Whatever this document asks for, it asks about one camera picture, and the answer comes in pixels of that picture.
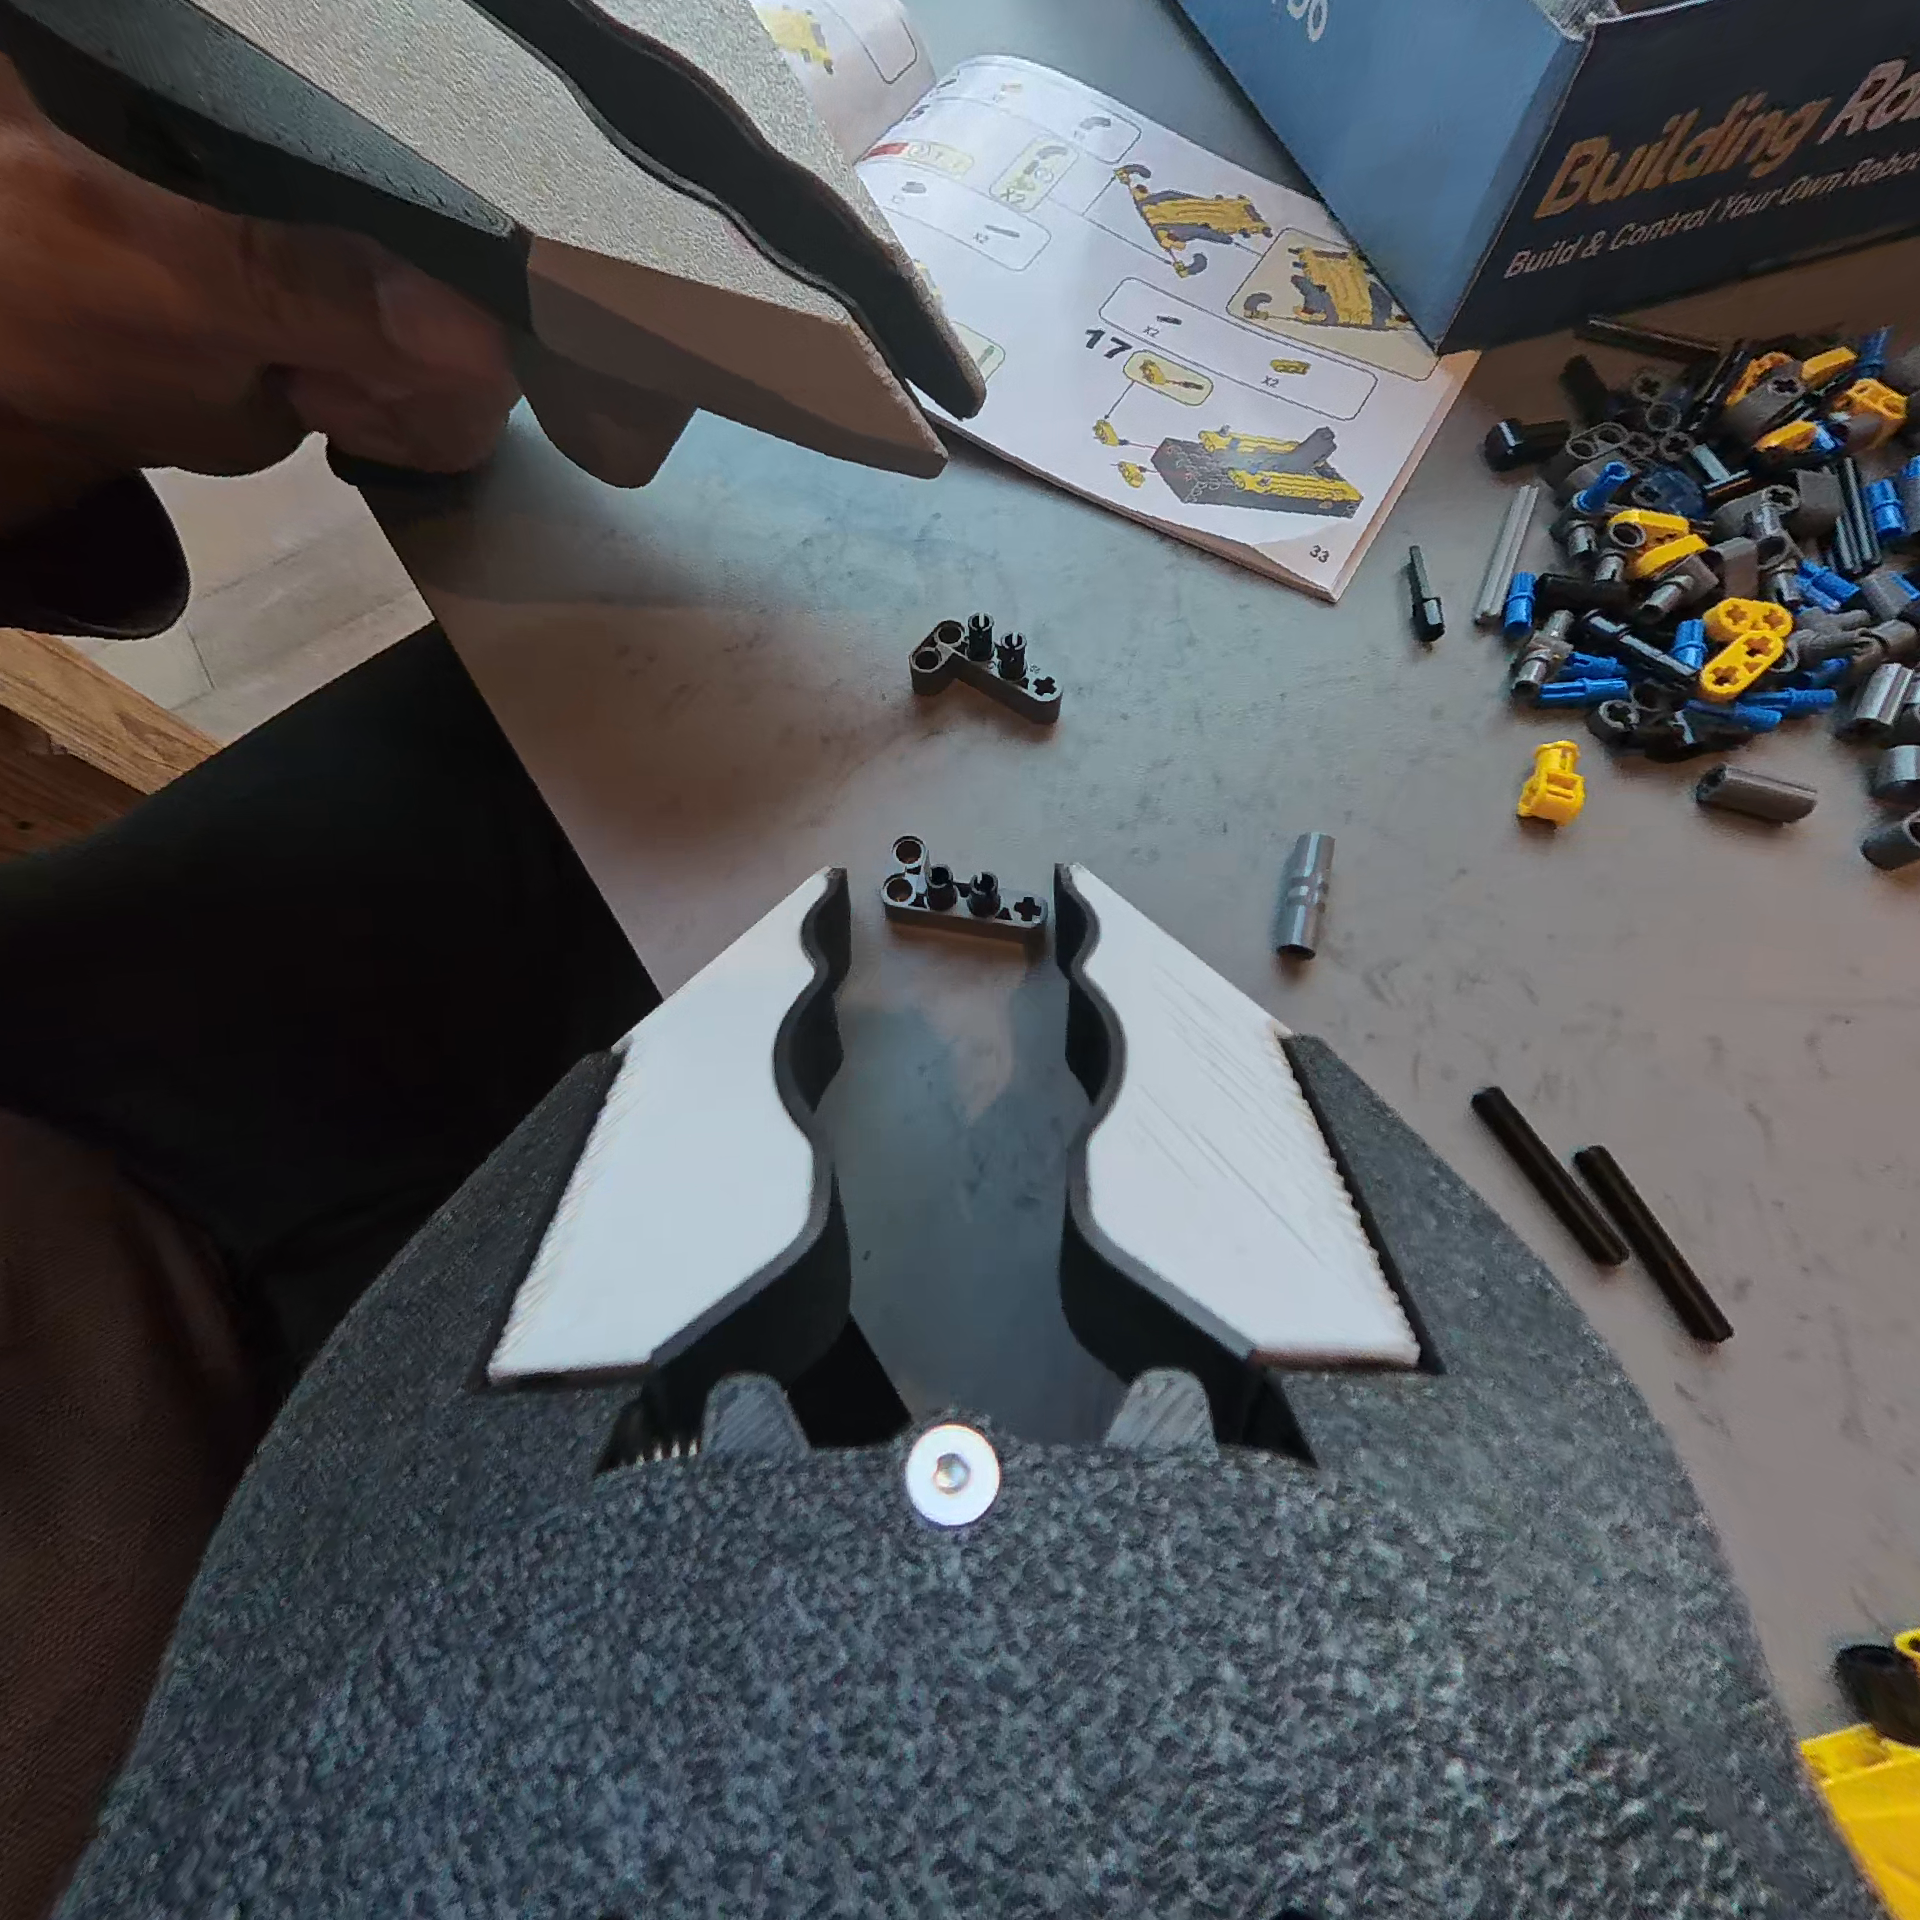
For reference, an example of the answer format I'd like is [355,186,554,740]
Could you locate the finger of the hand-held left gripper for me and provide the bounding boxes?
[510,0,987,424]
[89,0,954,483]

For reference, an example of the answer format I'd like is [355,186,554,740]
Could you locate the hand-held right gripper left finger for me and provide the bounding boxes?
[486,866,853,1386]

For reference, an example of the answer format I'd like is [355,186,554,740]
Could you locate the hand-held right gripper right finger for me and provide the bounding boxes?
[1052,863,1421,1389]

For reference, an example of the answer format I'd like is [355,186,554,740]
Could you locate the short black axle rod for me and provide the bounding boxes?
[1572,1148,1738,1345]
[1469,1088,1633,1268]

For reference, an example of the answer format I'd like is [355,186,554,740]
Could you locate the dark grey L-shaped beam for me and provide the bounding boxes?
[881,834,1047,932]
[909,615,1066,728]

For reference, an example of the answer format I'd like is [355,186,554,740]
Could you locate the person's left forearm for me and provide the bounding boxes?
[0,472,194,644]

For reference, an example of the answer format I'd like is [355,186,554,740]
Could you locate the grey desk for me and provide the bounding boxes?
[367,0,1920,1743]

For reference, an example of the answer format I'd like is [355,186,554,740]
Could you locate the person's left hand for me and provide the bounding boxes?
[0,67,523,520]

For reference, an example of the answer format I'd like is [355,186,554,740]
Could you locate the grey axle connector tube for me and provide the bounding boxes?
[1276,832,1338,960]

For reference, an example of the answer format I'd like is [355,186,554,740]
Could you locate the open instruction booklet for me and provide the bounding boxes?
[750,0,1479,607]

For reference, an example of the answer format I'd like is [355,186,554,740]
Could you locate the person's legs in black pants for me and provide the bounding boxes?
[0,623,663,1353]

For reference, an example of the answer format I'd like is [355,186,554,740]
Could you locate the dark blue cardboard box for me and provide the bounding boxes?
[1171,0,1920,355]

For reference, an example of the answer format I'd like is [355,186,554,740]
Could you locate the person's brown sweater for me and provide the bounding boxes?
[0,1111,289,1920]

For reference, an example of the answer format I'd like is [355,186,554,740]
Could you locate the pile of mixed small pieces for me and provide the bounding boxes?
[1486,316,1920,873]

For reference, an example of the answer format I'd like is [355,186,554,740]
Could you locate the yellow curved panel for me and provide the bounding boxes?
[1797,1627,1920,1920]

